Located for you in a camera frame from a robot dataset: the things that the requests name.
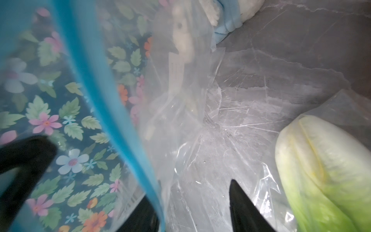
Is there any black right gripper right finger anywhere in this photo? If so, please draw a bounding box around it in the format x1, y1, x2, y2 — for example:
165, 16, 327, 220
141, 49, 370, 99
229, 179, 275, 232

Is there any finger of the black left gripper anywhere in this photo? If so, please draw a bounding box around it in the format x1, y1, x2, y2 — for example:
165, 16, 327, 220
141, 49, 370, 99
1, 135, 58, 229

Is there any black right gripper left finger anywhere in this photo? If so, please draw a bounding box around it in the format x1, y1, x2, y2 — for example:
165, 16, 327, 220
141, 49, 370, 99
117, 196, 160, 232

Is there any green chinese cabbage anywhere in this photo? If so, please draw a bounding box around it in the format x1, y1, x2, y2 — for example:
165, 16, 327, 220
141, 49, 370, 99
275, 115, 371, 232

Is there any clear zipper bag blue seal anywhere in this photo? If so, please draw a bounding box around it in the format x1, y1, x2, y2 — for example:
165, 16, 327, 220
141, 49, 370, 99
252, 90, 371, 232

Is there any white plush bunny blue shirt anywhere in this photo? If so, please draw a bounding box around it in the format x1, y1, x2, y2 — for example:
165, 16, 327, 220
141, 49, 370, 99
171, 0, 264, 64

